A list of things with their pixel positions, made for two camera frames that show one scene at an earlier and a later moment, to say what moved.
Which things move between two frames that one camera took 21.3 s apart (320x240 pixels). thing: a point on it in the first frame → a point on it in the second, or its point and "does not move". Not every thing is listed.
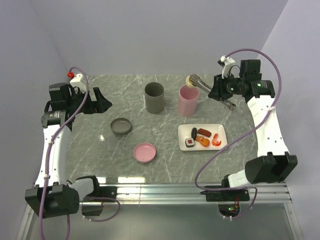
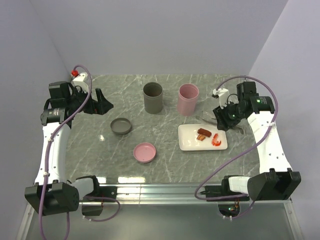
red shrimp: x=214 y=142 does not move
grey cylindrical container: x=154 y=95 does not move
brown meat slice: x=204 y=132 does not move
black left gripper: x=99 y=106 does not move
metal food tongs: x=195 y=80 → x=206 y=117
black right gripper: x=218 y=92 → x=220 y=113
